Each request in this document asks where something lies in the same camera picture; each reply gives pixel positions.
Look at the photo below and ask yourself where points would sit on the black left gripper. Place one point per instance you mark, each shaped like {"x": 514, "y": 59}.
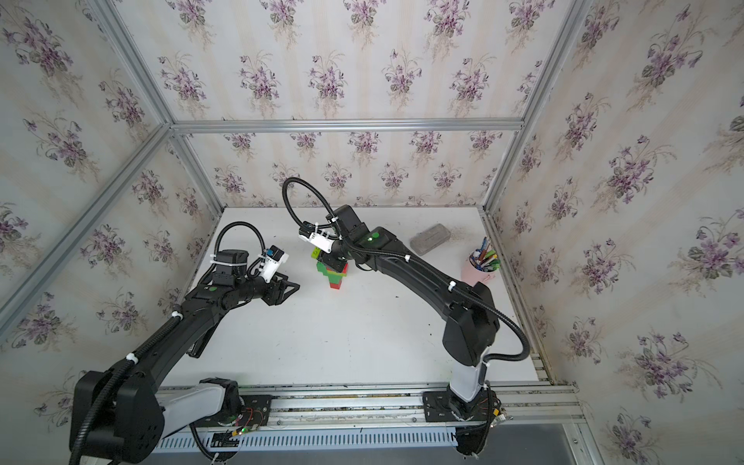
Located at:
{"x": 274, "y": 291}

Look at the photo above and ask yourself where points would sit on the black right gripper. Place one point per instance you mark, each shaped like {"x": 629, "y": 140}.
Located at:
{"x": 331, "y": 263}

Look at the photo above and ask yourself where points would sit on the green long lego brick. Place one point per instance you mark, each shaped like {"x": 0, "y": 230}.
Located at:
{"x": 322, "y": 269}

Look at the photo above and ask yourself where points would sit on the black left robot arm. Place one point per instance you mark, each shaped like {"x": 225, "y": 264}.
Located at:
{"x": 118, "y": 415}

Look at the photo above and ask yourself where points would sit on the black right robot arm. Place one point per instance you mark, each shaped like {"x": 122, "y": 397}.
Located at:
{"x": 476, "y": 332}

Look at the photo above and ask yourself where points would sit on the grey eraser block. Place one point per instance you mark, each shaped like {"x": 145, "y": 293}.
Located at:
{"x": 429, "y": 239}

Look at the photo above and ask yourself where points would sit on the pink pen cup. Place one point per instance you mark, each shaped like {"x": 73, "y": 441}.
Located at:
{"x": 472, "y": 275}

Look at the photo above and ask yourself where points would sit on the colourful pens bundle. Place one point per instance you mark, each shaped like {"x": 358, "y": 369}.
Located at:
{"x": 485, "y": 258}

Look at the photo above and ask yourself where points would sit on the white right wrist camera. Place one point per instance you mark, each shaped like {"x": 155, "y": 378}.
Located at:
{"x": 317, "y": 238}

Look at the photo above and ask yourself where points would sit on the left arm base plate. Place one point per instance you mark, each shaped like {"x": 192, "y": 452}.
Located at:
{"x": 253, "y": 412}

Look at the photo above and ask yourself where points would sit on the aluminium mounting rail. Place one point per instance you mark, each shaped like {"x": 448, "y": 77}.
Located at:
{"x": 312, "y": 407}

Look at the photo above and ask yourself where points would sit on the white slotted cable duct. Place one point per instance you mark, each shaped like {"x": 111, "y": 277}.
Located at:
{"x": 331, "y": 439}

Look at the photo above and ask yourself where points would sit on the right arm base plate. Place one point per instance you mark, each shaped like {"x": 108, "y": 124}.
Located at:
{"x": 445, "y": 406}

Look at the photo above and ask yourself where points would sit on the aluminium frame profiles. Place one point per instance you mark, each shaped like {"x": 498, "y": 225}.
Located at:
{"x": 171, "y": 130}

